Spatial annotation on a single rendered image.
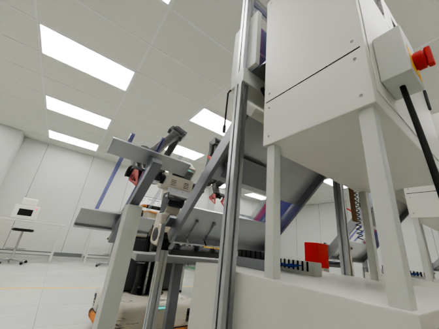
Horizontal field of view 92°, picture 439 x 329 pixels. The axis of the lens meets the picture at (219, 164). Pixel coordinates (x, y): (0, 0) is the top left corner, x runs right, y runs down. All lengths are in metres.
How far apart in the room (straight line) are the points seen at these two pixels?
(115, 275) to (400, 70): 1.04
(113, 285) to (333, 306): 0.72
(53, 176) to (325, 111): 7.58
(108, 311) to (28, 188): 6.95
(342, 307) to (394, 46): 0.58
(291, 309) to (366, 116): 0.45
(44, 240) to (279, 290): 7.33
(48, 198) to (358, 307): 7.57
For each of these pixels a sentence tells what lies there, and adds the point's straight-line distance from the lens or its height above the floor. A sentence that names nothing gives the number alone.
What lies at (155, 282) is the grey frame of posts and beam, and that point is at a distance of 1.13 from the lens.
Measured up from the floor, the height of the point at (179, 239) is 0.69.
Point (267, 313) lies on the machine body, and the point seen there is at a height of 0.55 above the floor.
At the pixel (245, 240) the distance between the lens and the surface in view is 1.42.
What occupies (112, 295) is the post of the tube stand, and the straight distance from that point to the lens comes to 0.97.
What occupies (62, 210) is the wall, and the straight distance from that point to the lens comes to 7.69.
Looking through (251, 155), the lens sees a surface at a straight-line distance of 1.01.
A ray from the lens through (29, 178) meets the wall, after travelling 7.83.
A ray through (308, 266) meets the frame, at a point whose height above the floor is 0.65.
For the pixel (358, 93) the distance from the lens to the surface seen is 0.60.
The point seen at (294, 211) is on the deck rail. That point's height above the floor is 0.93.
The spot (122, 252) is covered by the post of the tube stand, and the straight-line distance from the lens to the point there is 0.95.
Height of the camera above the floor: 0.68
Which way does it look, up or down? 21 degrees up
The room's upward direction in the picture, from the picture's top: 6 degrees clockwise
